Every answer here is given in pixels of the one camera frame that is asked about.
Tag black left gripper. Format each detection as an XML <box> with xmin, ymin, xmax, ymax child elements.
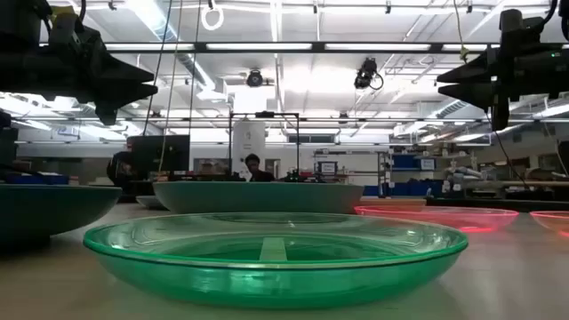
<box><xmin>0</xmin><ymin>26</ymin><xmax>159</xmax><ymax>127</ymax></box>

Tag clear green plastic plate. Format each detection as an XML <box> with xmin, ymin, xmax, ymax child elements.
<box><xmin>83</xmin><ymin>212</ymin><xmax>469</xmax><ymax>311</ymax></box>

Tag black hanging overhead camera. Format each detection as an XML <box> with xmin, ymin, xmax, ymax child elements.
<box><xmin>354</xmin><ymin>57</ymin><xmax>384</xmax><ymax>91</ymax></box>

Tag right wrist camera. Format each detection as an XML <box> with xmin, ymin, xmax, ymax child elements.
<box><xmin>498</xmin><ymin>8</ymin><xmax>546</xmax><ymax>45</ymax></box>

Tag black table edge rail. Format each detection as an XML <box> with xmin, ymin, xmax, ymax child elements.
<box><xmin>425</xmin><ymin>196</ymin><xmax>569</xmax><ymax>213</ymax></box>

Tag black metal frame stand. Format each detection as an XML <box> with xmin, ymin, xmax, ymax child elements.
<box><xmin>228</xmin><ymin>110</ymin><xmax>301</xmax><ymax>181</ymax></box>

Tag dark teal bowl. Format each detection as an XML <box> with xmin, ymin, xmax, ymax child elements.
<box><xmin>0</xmin><ymin>183</ymin><xmax>123</xmax><ymax>239</ymax></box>

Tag orange plastic plate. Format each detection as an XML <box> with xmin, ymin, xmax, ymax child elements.
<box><xmin>358</xmin><ymin>196</ymin><xmax>428</xmax><ymax>210</ymax></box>

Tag black monitor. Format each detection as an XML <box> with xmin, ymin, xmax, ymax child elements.
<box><xmin>125</xmin><ymin>134</ymin><xmax>191</xmax><ymax>175</ymax></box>

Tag blue storage bins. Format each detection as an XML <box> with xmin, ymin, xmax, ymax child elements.
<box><xmin>4</xmin><ymin>172</ymin><xmax>70</xmax><ymax>186</ymax></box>

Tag white cable loop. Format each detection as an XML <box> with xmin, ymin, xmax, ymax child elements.
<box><xmin>200</xmin><ymin>3</ymin><xmax>225</xmax><ymax>32</ymax></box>

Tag round black ceiling fixture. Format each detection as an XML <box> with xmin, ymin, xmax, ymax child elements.
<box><xmin>245</xmin><ymin>68</ymin><xmax>264</xmax><ymax>88</ymax></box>

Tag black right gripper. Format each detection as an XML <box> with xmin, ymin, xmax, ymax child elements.
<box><xmin>436</xmin><ymin>42</ymin><xmax>569</xmax><ymax>132</ymax></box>

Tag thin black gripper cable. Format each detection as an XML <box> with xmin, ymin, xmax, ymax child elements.
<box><xmin>492</xmin><ymin>128</ymin><xmax>533</xmax><ymax>190</ymax></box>

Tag shelf with blue bins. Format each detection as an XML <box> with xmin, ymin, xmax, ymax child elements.
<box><xmin>377</xmin><ymin>150</ymin><xmax>439</xmax><ymax>196</ymax></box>

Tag black overhead light bar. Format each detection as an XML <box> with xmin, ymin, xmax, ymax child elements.
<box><xmin>38</xmin><ymin>41</ymin><xmax>503</xmax><ymax>55</ymax></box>

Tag clear pink plastic plate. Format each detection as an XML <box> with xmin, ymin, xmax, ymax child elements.
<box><xmin>353</xmin><ymin>204</ymin><xmax>520</xmax><ymax>234</ymax></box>
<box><xmin>529</xmin><ymin>210</ymin><xmax>569</xmax><ymax>238</ymax></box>

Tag person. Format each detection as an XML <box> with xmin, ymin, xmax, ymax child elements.
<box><xmin>244</xmin><ymin>153</ymin><xmax>276</xmax><ymax>183</ymax></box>
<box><xmin>105</xmin><ymin>148</ymin><xmax>134</xmax><ymax>196</ymax></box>

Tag thin hanging cable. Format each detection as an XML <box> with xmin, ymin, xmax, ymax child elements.
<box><xmin>188</xmin><ymin>0</ymin><xmax>201</xmax><ymax>137</ymax></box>
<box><xmin>157</xmin><ymin>0</ymin><xmax>184</xmax><ymax>175</ymax></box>
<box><xmin>141</xmin><ymin>0</ymin><xmax>173</xmax><ymax>137</ymax></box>

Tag dark green bowl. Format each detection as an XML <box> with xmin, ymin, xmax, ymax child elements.
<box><xmin>152</xmin><ymin>180</ymin><xmax>365</xmax><ymax>215</ymax></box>

